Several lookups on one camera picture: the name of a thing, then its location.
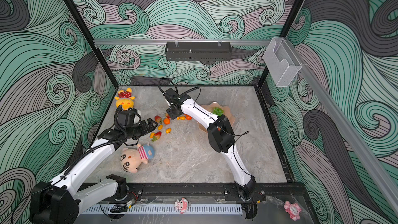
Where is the red strawberry bottom left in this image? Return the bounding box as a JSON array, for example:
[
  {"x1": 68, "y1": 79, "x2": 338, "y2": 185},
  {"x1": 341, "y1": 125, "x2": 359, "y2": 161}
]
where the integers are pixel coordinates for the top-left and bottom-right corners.
[{"x1": 151, "y1": 131, "x2": 162, "y2": 142}]

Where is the green grape bunch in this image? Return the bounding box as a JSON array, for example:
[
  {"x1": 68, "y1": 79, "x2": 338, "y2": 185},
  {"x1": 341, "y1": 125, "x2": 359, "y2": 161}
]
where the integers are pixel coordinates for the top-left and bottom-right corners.
[{"x1": 211, "y1": 107, "x2": 224, "y2": 116}]

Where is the pink melody figurine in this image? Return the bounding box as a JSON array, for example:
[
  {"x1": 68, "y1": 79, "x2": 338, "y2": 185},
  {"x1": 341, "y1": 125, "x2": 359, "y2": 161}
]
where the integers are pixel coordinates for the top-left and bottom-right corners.
[{"x1": 284, "y1": 201, "x2": 302, "y2": 221}]

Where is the pink scalloped fruit bowl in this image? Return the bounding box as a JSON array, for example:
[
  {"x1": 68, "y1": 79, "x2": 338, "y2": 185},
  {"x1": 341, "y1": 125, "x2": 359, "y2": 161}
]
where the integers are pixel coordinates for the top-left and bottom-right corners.
[{"x1": 201, "y1": 102, "x2": 236, "y2": 127}]

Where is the yellow cow plush toy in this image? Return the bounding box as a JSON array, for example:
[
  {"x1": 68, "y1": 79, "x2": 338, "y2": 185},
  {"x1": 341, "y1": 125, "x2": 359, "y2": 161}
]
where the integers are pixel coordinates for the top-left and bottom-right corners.
[{"x1": 115, "y1": 88, "x2": 135, "y2": 111}]

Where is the pink white chopper figurine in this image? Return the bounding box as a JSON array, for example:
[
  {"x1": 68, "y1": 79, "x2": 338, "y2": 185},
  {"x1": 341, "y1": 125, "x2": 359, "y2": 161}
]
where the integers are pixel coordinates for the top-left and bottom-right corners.
[{"x1": 174, "y1": 198, "x2": 189, "y2": 214}]

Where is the boy doll plush toy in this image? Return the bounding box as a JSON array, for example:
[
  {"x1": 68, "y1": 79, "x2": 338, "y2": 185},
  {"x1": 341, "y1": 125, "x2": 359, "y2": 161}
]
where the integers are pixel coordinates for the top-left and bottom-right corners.
[{"x1": 120, "y1": 144, "x2": 155, "y2": 173}]

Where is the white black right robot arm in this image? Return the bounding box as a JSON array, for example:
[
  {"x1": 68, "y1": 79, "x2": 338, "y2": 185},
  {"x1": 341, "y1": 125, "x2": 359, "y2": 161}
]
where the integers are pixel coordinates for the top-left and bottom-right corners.
[{"x1": 158, "y1": 78, "x2": 257, "y2": 201}]

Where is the clear acrylic wall box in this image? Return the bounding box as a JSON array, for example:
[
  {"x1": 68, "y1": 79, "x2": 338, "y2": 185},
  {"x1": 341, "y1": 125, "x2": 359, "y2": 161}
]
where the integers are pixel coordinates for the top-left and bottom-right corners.
[{"x1": 263, "y1": 37, "x2": 302, "y2": 88}]

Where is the white slotted cable duct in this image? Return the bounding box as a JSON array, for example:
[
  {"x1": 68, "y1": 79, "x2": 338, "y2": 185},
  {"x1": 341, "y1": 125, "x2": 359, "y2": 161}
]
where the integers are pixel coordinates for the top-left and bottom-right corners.
[{"x1": 83, "y1": 203, "x2": 243, "y2": 216}]

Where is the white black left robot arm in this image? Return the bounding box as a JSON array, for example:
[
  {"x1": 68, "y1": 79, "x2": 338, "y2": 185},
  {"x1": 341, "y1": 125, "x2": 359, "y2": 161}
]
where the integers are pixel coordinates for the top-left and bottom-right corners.
[{"x1": 29, "y1": 106, "x2": 158, "y2": 224}]

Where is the black wall tray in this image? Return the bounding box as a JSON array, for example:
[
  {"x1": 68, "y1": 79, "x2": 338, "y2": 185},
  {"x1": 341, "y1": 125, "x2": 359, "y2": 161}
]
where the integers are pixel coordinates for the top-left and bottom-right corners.
[{"x1": 165, "y1": 41, "x2": 232, "y2": 64}]

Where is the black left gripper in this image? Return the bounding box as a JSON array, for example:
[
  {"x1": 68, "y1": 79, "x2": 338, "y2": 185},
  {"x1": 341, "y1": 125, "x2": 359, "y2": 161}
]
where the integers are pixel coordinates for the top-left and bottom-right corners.
[{"x1": 125, "y1": 118, "x2": 158, "y2": 140}]

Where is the aluminium wall rail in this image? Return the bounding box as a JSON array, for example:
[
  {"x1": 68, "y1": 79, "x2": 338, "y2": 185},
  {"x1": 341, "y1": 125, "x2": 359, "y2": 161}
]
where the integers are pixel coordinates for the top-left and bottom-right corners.
[{"x1": 93, "y1": 38, "x2": 271, "y2": 47}]

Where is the red strawberry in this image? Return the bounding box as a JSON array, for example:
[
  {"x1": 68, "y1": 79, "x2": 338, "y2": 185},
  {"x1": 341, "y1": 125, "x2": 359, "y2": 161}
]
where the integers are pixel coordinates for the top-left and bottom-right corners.
[
  {"x1": 151, "y1": 131, "x2": 162, "y2": 142},
  {"x1": 154, "y1": 115, "x2": 163, "y2": 124}
]

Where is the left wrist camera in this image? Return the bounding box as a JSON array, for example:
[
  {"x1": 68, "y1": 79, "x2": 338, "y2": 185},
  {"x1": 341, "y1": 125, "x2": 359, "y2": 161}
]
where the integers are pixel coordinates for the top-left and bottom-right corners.
[{"x1": 116, "y1": 108, "x2": 142, "y2": 128}]

